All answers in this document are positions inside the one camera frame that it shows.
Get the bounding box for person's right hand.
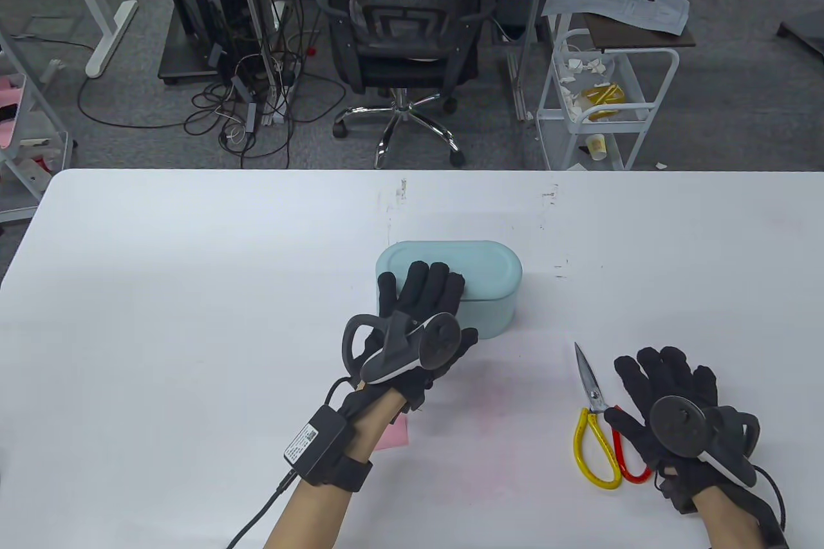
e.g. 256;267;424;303
604;346;760;514

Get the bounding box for person's left hand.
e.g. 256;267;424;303
338;261;480;424

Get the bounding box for light blue lidded bin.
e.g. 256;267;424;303
375;241;523;340

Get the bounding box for yellow red handled scissors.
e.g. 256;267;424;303
572;342;653;490

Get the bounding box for pink waste paper sheet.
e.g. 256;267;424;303
373;415;410;451

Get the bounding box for grey right hand controller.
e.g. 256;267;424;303
649;396;762;489

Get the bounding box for grey hand controller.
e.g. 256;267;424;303
341;311;462;384
649;396;762;489

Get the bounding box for grey left hand controller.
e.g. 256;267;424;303
341;311;462;384

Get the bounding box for black right wrist sensor box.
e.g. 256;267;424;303
750;492;791;549

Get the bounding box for black wrist sensor box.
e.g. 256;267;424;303
750;492;791;549
283;404;374;493

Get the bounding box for black left wrist sensor box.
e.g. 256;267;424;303
283;404;374;493

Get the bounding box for white rolling cart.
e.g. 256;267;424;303
536;29;680;171

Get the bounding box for black mesh office chair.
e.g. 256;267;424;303
314;0;500;169

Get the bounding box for yellow packet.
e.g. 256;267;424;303
581;82;626;122

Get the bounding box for pile of white paper scraps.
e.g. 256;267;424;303
555;57;615;118

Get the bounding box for black wheeled platform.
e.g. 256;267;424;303
158;28;223;85

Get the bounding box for brown board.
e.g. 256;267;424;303
583;12;697;51

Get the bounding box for white shelf rack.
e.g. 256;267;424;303
0;28;75;225

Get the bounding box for pink tray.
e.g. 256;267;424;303
0;74;28;151

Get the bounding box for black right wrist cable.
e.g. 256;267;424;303
750;464;789;549

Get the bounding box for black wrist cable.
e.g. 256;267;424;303
225;470;298;549
750;464;789;549

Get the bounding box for tangle of black cables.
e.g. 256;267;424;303
77;0;348;170

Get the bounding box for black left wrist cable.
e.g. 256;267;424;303
225;470;298;549

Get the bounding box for white metal post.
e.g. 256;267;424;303
229;0;285;128

